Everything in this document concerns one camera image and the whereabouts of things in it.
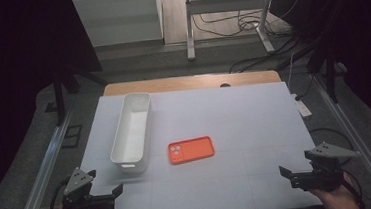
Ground left hand-held gripper black cable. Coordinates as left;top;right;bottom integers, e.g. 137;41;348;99
43;175;75;209

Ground black floor frame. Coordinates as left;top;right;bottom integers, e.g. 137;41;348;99
59;124;84;149

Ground metal floor rail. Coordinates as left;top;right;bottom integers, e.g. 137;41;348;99
311;69;371;209
1;102;84;209

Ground orange phone case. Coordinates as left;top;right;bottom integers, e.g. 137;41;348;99
166;134;216;166

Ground black cables on floor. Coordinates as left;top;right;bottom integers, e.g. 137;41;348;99
227;34;305;75

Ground white power strip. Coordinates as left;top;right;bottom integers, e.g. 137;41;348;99
292;93;313;120

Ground white plastic storage bin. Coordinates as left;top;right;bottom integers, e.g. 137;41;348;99
104;90;158;177

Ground looped black floor cable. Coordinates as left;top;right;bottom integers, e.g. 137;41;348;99
309;124;357;169

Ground white wall panel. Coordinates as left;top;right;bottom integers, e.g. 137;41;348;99
72;0;167;50

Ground person's right hand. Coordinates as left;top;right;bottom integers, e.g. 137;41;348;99
307;170;361;209

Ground white table cover sheet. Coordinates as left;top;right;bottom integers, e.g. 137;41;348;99
74;79;323;209

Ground hand-held gripper black cable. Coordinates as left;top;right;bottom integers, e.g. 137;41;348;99
340;167;366;209
43;175;75;209

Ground black metal stand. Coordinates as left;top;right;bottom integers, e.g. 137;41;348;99
49;63;113;128
303;39;342;106

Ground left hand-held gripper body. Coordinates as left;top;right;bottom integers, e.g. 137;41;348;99
58;163;117;209

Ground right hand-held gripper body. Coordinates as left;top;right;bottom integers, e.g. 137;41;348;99
286;138;364;197

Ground black curtain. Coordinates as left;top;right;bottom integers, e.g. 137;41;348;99
0;0;114;209
269;0;371;148

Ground right hand-held gripper black cable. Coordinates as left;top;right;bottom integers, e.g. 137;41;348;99
340;167;366;209

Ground white metal desk frame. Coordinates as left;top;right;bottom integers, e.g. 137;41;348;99
182;0;283;62

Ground tangled black cables under desk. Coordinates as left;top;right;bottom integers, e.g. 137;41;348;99
189;0;309;42

